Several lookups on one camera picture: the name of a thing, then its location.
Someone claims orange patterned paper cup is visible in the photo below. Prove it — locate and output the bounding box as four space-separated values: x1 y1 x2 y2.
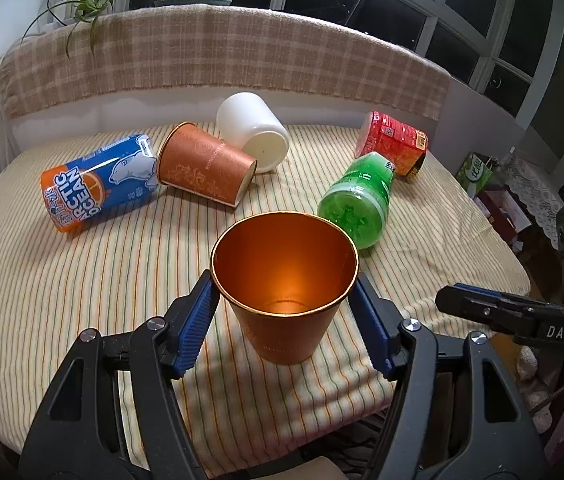
210 211 360 365

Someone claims green tea bottle cup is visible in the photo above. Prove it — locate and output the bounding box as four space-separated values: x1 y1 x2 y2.
318 152 396 250

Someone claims red orange bottle cup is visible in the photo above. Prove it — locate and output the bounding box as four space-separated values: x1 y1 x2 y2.
355 110 428 179

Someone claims lying orange paper cup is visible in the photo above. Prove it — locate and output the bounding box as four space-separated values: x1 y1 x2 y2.
157 122 258 208

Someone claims white plastic cup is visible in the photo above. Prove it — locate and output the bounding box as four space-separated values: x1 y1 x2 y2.
216 92 291 174

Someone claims red box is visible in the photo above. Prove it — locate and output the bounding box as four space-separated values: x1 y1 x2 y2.
474 190 532 252

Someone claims green cardboard box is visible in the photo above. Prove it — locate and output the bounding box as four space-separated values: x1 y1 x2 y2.
456 152 497 198

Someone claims blue arctic ocean can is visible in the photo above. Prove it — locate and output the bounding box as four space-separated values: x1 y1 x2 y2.
40 134 159 232

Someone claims brown plaid blanket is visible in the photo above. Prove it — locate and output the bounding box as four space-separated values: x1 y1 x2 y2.
0 4 451 119

